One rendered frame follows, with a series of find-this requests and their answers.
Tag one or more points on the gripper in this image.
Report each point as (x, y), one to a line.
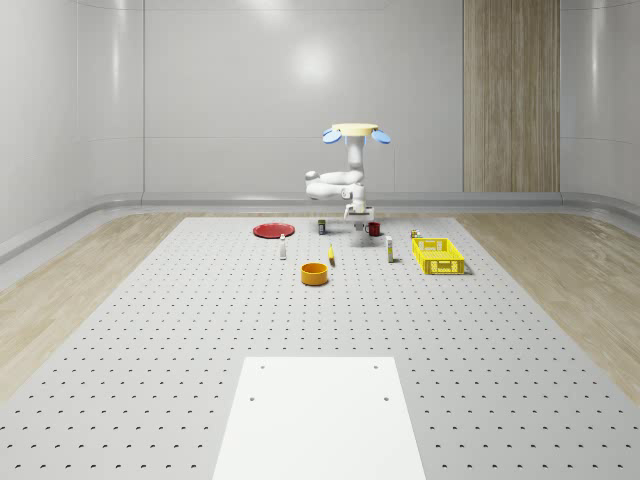
(358, 212)

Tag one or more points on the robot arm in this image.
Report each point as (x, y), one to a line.
(335, 182)

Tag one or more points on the red mug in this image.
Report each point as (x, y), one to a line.
(374, 230)

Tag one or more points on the flat-sided can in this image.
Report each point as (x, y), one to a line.
(322, 227)

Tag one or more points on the yellow carton box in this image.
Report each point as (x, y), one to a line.
(389, 249)

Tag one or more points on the banana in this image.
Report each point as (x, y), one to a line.
(331, 254)

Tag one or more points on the yellow bowl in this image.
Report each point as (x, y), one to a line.
(314, 277)

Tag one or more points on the drone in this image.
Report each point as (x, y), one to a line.
(356, 129)

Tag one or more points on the small white bottle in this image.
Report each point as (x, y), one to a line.
(283, 250)

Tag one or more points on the red plate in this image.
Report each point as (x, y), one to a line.
(273, 231)

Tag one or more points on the yellow basket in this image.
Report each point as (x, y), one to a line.
(442, 266)

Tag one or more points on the white board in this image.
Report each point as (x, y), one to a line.
(320, 425)

